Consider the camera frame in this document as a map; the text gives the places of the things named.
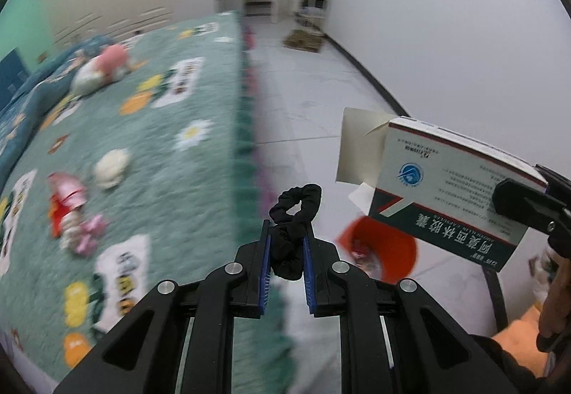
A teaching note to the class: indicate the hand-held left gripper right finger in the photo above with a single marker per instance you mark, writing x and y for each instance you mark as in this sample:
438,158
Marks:
308,278

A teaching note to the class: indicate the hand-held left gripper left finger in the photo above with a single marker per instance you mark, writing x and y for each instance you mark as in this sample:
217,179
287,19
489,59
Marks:
265,269

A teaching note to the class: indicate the blue padded headboard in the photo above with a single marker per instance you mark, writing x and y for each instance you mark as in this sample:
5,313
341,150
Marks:
13,73

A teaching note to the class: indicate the white and pink plush toy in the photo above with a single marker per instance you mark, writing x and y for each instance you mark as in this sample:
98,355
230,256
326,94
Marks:
105,68

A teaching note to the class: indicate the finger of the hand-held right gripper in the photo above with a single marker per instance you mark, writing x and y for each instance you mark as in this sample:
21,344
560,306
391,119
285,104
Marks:
526,202
560,186

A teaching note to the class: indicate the black metal frame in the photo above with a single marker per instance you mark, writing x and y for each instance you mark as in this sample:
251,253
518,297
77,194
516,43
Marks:
494,300

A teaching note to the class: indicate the green flowered bedspread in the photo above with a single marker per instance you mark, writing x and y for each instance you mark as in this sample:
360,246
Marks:
169,180

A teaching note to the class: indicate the red trash bin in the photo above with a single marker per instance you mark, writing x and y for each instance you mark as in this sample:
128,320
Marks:
392,251

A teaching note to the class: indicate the person's dark clothing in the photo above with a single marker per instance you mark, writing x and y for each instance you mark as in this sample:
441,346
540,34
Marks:
502,365

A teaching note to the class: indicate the white round puff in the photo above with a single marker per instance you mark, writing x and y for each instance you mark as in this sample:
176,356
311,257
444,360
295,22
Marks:
111,166

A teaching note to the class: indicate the red paper bag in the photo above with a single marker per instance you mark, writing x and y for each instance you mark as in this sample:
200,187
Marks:
67,197

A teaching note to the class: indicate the black hair scrunchie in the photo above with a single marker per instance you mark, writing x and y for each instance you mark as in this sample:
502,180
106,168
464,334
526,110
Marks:
290,238

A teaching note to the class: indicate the person's right hand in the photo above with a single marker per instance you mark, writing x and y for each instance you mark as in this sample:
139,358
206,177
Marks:
556,291

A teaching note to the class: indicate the white metal rack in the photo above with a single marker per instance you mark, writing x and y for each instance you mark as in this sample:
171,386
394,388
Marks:
312,6

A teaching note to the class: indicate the white and green medicine box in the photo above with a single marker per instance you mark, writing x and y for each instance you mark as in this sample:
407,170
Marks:
446,180

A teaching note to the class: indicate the pink hair clip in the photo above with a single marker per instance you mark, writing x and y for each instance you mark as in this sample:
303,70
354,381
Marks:
91,233

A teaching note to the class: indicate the brown floor mat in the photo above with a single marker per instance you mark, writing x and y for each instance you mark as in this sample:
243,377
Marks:
304,40

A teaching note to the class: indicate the blue flowered quilt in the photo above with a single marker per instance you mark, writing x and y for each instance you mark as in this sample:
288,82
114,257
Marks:
49,86

